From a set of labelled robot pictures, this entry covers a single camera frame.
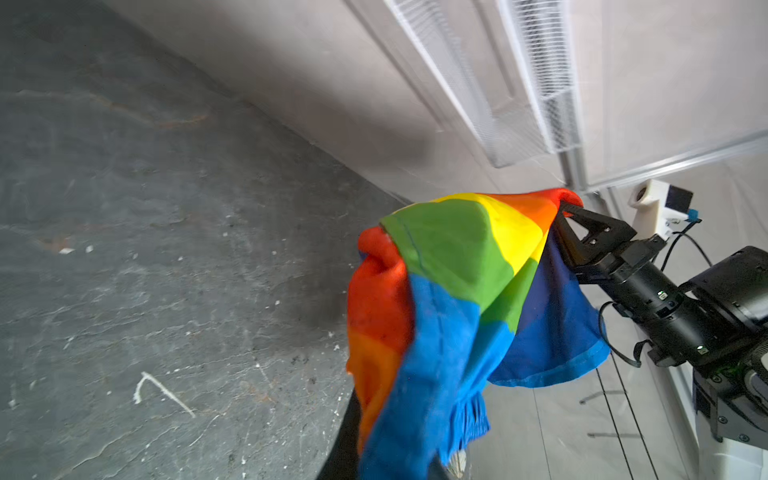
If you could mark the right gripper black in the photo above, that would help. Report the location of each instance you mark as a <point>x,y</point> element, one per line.
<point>680,328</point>

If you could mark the rainbow striped shorts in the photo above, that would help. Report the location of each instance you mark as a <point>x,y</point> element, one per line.
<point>452,295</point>

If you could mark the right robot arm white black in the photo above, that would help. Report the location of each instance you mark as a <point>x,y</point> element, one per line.
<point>729,400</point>

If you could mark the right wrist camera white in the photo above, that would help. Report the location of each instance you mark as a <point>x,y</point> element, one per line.
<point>660,209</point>

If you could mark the white wire mesh wall basket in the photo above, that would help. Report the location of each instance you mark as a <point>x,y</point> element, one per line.
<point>507,70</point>

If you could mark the black wire hook rack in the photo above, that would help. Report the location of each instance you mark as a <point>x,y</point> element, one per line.
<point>613,429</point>

